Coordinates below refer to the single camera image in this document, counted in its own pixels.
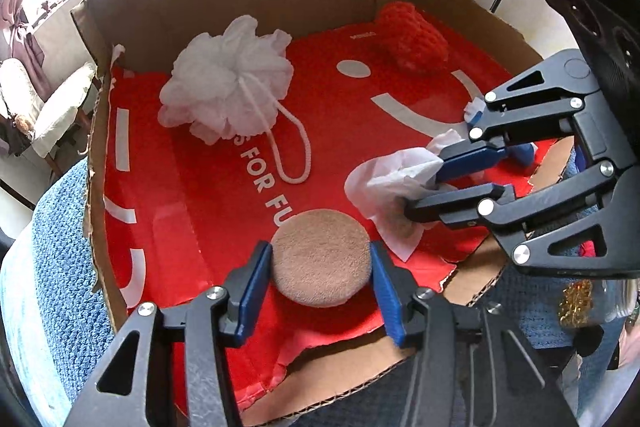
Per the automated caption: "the clear jar with gold capsules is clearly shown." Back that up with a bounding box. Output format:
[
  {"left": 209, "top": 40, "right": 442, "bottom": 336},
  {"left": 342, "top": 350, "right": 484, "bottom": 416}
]
[{"left": 557, "top": 277, "right": 640, "bottom": 325}]

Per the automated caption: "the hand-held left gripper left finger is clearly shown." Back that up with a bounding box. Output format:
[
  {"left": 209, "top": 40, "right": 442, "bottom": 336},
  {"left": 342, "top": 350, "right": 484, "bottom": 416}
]
[{"left": 75, "top": 241, "right": 275, "bottom": 427}]

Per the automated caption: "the chair with white cloth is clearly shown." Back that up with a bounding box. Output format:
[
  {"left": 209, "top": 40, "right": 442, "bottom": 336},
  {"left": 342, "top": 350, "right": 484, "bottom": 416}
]
[{"left": 0, "top": 57, "right": 98, "bottom": 158}]

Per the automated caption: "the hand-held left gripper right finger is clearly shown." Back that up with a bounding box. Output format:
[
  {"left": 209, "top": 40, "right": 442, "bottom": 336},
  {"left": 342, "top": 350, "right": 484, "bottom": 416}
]
[{"left": 370, "top": 241, "right": 581, "bottom": 427}]

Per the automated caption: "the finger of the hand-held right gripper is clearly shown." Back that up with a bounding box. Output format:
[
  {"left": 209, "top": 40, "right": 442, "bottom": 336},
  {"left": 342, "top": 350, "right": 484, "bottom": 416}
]
[
  {"left": 435, "top": 49, "right": 601, "bottom": 182},
  {"left": 404, "top": 159, "right": 626, "bottom": 265}
]

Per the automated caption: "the red knitted cloth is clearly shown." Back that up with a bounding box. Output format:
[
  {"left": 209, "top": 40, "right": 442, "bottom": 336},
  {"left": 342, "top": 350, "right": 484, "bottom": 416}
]
[{"left": 372, "top": 2, "right": 449, "bottom": 72}]

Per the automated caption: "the round brown powder puff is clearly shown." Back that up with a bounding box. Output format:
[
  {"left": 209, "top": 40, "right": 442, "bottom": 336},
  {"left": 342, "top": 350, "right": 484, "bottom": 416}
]
[{"left": 270, "top": 209, "right": 373, "bottom": 308}]

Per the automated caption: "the white tissue sheet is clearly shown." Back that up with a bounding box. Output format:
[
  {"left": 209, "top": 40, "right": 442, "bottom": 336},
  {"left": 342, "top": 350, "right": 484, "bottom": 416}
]
[{"left": 345, "top": 129, "right": 466, "bottom": 263}]

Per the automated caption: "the pink curtain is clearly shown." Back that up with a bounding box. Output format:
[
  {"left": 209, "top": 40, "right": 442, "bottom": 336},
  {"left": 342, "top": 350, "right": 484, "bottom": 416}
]
[{"left": 0, "top": 0, "right": 48, "bottom": 72}]

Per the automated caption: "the red bag with white print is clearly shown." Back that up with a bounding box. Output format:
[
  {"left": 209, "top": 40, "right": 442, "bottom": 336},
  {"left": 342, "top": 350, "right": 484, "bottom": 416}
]
[{"left": 102, "top": 22, "right": 561, "bottom": 413}]

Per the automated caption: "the blue knitted blanket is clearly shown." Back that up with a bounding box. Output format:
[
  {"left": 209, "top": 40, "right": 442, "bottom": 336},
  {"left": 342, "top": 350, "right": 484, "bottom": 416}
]
[{"left": 0, "top": 157, "right": 640, "bottom": 427}]

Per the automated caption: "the white mesh bath pouf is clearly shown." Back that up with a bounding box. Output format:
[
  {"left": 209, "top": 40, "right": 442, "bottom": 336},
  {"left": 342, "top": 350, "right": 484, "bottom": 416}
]
[{"left": 159, "top": 16, "right": 313, "bottom": 185}]

